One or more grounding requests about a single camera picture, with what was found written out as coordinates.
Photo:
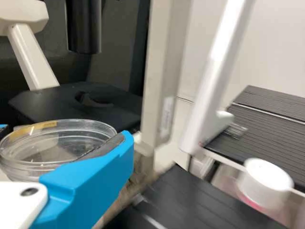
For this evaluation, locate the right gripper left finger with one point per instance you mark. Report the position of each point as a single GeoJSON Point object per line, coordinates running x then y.
{"type": "Point", "coordinates": [3, 128]}

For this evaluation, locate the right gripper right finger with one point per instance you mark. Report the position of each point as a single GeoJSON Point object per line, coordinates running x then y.
{"type": "Point", "coordinates": [90, 181]}

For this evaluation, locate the petri dish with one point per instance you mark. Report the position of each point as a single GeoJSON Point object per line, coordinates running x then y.
{"type": "Point", "coordinates": [47, 145]}

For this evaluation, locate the cream microscope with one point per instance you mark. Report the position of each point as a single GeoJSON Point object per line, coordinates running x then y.
{"type": "Point", "coordinates": [33, 59]}

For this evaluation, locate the black platform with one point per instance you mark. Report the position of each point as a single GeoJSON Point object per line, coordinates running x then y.
{"type": "Point", "coordinates": [274, 124]}
{"type": "Point", "coordinates": [190, 202]}

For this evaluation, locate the white pipette stand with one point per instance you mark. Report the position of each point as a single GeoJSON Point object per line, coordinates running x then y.
{"type": "Point", "coordinates": [214, 71]}

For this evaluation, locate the white-capped bottle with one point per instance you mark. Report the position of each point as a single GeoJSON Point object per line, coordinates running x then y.
{"type": "Point", "coordinates": [264, 176]}

